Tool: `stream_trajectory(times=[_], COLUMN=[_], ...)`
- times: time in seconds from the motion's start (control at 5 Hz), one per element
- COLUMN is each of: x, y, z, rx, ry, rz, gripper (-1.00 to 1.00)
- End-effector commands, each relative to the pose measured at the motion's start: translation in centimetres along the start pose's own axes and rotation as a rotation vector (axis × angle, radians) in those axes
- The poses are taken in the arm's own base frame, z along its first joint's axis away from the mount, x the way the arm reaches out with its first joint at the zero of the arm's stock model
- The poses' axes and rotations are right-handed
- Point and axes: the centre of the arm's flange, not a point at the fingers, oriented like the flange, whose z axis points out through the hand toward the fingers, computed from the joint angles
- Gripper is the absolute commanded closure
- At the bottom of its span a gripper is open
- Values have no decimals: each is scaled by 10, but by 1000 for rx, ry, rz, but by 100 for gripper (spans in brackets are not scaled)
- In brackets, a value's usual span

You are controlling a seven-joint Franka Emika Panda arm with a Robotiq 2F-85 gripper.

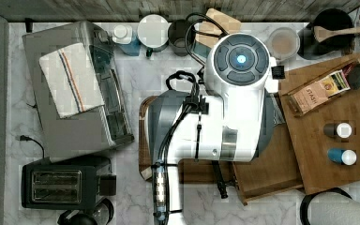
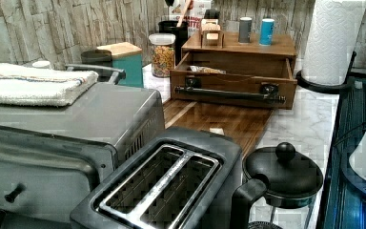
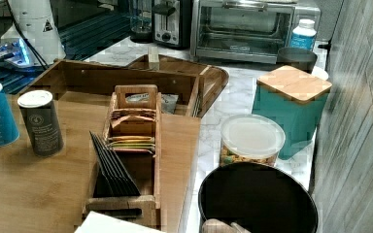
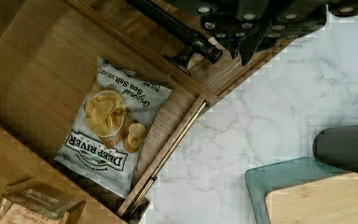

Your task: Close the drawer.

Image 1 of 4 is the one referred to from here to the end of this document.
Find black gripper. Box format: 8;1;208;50
212;160;228;199

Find bamboo drawer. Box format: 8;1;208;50
232;124;303;205

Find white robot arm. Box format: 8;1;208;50
144;33;278;225

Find acacia wood cutting board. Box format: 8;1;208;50
139;96;234;184

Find paper towel roll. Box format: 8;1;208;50
299;187;360;225

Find black coffee maker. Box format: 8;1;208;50
57;198;114;225

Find blue spice shaker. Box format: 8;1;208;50
327;148;357;166

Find dark grey spice shaker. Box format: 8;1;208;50
323;123;353;139

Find silver toaster oven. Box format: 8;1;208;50
22;21;134;161

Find teal canister with wooden lid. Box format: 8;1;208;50
193;8;241;58

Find wooden tea bag organizer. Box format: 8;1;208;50
286;61;359;116

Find black two-slot toaster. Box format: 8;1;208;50
21;155;116;210

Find clear jar of nuts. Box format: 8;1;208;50
265;27;300;62

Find dark grey metal cup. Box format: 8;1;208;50
168;20;195;56

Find black utensil crock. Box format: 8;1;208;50
297;8;354;60

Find white lid round container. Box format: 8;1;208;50
137;14;169;57

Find black tea bag packets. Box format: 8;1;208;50
346;64;360;90

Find white cap plastic bottle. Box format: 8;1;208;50
112;24;141;56

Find wooden spoon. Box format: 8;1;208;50
313;26;360;42

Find striped white dish towel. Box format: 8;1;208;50
38;43;104;118

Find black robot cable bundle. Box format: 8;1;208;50
152;12;231;225

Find black power cord plug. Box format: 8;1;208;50
19;134;46;158

